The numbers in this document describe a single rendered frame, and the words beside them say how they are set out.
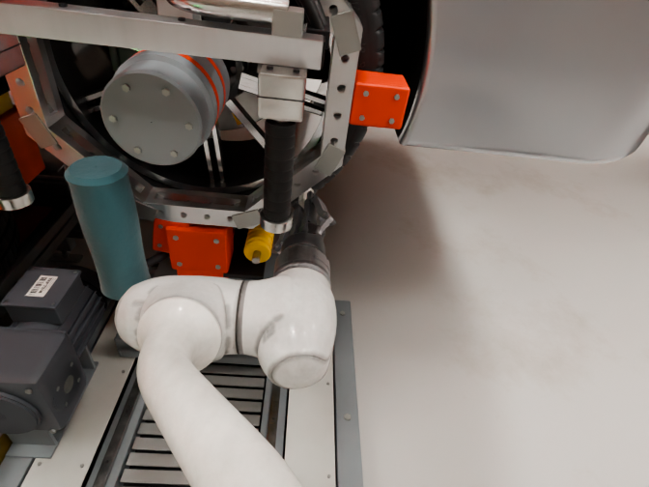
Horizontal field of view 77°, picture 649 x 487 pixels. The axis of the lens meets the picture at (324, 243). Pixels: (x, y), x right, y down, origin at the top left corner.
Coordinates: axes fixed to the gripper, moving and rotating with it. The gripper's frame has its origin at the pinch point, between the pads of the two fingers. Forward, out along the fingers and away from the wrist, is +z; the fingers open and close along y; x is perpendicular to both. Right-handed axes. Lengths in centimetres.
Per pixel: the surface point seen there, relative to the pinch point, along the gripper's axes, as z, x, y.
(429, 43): 5.0, 7.9, 33.9
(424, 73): 5.1, 4.1, 30.8
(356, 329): 20, -60, -29
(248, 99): 15.2, 18.9, -0.4
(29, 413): -32, 11, -54
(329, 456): -26, -47, -32
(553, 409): -5, -102, 12
